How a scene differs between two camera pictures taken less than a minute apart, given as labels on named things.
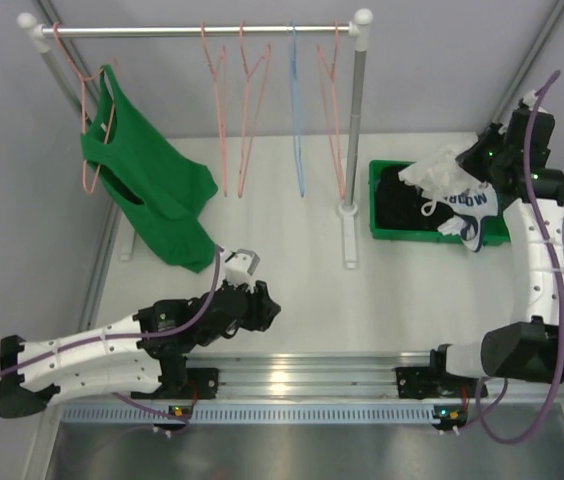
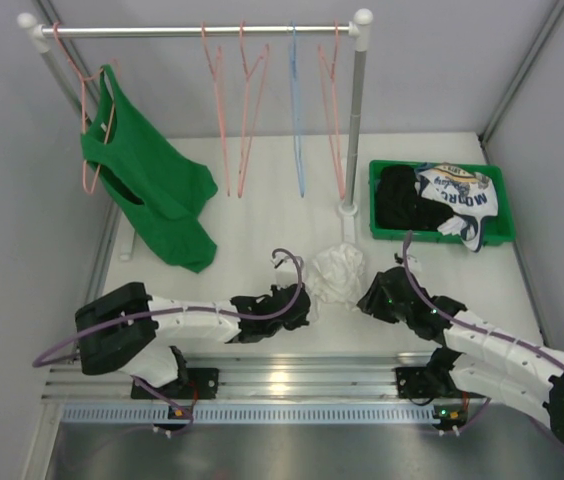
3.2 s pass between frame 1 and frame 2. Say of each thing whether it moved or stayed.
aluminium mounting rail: stayed
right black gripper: moved
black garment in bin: stayed
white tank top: moved
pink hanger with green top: stayed
